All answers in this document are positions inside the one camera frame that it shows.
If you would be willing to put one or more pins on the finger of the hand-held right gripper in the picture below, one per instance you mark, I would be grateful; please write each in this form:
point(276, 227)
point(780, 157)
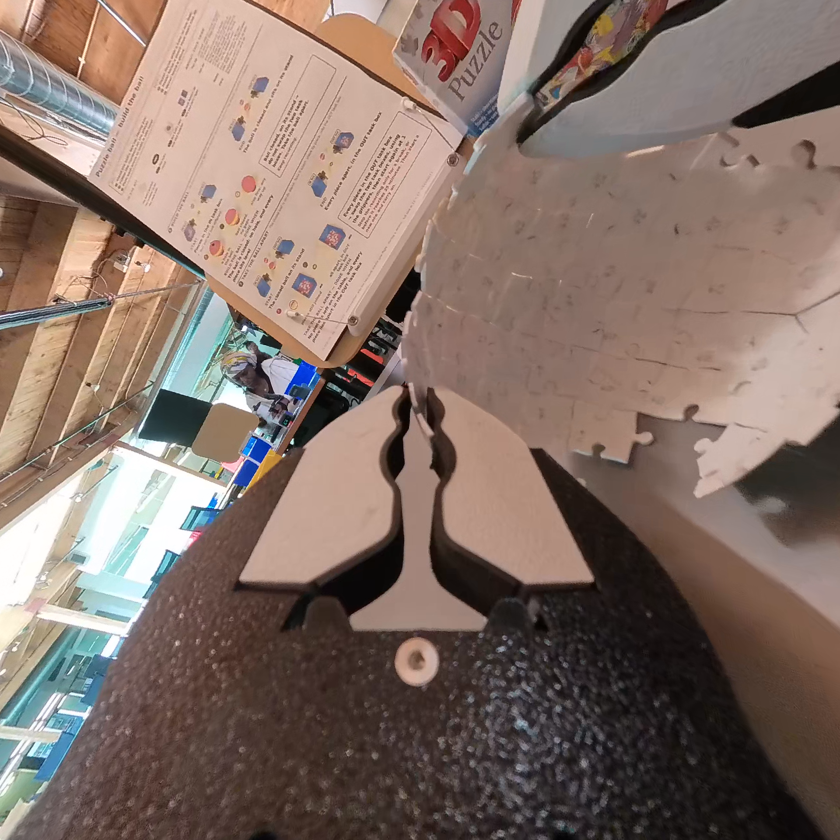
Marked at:
point(722, 59)
point(538, 39)

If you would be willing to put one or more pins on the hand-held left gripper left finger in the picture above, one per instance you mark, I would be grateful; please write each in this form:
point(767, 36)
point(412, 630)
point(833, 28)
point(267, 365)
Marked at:
point(321, 499)

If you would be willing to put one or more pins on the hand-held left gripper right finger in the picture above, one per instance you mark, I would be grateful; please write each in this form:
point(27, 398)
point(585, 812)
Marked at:
point(512, 505)

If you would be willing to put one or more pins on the partly built puzzle ball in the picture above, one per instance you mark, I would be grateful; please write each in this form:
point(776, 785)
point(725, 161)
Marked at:
point(623, 275)

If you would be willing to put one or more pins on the puzzle box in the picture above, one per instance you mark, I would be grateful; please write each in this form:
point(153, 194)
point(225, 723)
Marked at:
point(459, 59)

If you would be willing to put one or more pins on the yellow bin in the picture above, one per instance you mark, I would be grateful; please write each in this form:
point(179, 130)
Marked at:
point(266, 471)

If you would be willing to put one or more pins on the blue bin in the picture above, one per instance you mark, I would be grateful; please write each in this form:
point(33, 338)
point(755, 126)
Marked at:
point(257, 451)
point(307, 380)

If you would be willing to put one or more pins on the beige panel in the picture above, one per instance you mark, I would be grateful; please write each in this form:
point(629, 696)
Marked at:
point(223, 433)

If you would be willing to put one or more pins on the black panel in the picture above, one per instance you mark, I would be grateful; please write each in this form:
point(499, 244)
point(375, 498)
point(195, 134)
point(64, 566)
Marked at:
point(167, 417)

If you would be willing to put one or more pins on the printed instruction sheet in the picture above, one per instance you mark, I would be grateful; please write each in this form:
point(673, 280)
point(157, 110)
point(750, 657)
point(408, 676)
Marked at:
point(275, 164)

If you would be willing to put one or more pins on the metal ventilation duct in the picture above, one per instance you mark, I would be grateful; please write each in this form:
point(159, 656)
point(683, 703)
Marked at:
point(52, 88)

